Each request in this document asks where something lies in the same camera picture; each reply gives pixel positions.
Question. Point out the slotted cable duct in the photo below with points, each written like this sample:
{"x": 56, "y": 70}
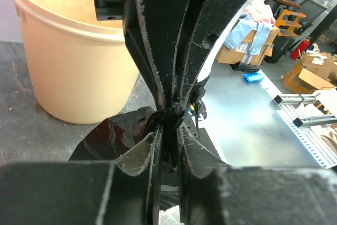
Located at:
{"x": 309, "y": 116}

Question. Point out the cardboard box with clothes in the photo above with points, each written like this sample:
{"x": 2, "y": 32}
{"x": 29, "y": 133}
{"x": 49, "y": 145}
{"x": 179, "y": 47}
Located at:
{"x": 248, "y": 42}

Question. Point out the open cardboard box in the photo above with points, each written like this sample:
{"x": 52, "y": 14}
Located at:
{"x": 310, "y": 74}

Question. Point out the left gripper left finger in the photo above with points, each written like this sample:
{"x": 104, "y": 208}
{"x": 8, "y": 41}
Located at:
{"x": 123, "y": 191}

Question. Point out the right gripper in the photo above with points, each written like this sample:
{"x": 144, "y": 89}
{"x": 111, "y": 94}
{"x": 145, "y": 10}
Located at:
{"x": 160, "y": 23}

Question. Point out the beige trash bin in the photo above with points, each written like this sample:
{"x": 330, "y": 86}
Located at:
{"x": 80, "y": 69}

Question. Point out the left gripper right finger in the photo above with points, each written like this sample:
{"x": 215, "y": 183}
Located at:
{"x": 213, "y": 192}

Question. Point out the blue bag roll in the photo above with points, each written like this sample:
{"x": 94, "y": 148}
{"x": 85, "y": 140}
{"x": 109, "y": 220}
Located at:
{"x": 253, "y": 77}

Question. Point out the black trash bag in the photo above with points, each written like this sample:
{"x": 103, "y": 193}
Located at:
{"x": 115, "y": 136}

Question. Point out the red fire extinguisher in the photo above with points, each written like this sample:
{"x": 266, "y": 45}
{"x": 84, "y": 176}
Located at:
{"x": 297, "y": 52}

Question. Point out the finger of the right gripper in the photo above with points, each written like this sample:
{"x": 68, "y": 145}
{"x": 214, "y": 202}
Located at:
{"x": 204, "y": 21}

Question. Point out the orange rack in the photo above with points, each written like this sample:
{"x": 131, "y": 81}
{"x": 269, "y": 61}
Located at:
{"x": 286, "y": 27}

